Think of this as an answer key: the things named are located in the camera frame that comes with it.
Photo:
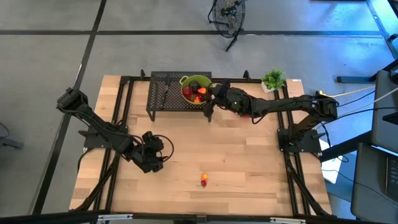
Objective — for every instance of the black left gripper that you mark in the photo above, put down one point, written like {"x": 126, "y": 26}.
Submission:
{"x": 150, "y": 147}

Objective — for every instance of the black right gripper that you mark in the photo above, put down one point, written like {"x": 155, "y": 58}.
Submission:
{"x": 231, "y": 98}

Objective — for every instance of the yellow orange toy pear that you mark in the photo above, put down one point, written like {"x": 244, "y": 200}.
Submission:
{"x": 197, "y": 99}
{"x": 205, "y": 176}

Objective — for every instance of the green plastic colander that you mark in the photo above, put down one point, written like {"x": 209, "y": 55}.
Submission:
{"x": 203, "y": 80}

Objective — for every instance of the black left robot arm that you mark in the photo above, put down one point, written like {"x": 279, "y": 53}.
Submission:
{"x": 102, "y": 127}

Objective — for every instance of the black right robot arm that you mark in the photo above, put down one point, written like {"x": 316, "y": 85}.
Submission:
{"x": 280, "y": 104}

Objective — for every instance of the red orange toy pepper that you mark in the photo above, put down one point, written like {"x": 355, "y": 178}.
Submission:
{"x": 245, "y": 116}

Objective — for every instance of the long-stemmed red toy strawberry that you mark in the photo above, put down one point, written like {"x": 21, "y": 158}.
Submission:
{"x": 203, "y": 183}

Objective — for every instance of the black perforated metal shelf rack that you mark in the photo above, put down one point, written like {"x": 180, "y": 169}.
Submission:
{"x": 154, "y": 90}

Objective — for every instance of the green plant in white pot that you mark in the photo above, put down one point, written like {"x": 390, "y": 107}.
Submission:
{"x": 273, "y": 79}

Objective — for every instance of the black floor fan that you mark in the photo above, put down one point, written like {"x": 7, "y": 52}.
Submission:
{"x": 228, "y": 12}

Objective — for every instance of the yellow power plug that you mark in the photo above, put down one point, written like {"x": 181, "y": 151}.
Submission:
{"x": 320, "y": 92}

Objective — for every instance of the black rig crossbar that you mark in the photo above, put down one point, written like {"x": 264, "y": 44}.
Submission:
{"x": 46, "y": 217}

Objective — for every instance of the white paper sheet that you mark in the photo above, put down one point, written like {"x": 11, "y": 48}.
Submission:
{"x": 331, "y": 171}

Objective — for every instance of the grey desk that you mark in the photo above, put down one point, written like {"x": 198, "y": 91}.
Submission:
{"x": 384, "y": 124}

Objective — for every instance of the grey cabinet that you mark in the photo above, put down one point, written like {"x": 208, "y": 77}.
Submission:
{"x": 367, "y": 186}

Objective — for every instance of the dark keyboard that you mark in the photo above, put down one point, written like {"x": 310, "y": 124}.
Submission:
{"x": 392, "y": 174}

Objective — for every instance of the silver aluminium bracket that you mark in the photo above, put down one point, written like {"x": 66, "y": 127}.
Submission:
{"x": 287, "y": 220}
{"x": 115, "y": 216}

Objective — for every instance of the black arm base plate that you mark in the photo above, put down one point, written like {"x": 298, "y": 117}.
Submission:
{"x": 93, "y": 143}
{"x": 306, "y": 144}

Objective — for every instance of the black aluminium table frame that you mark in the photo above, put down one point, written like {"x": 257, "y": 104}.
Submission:
{"x": 136, "y": 78}

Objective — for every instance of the grey floor bracket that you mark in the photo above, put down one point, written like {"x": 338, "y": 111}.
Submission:
{"x": 9, "y": 143}

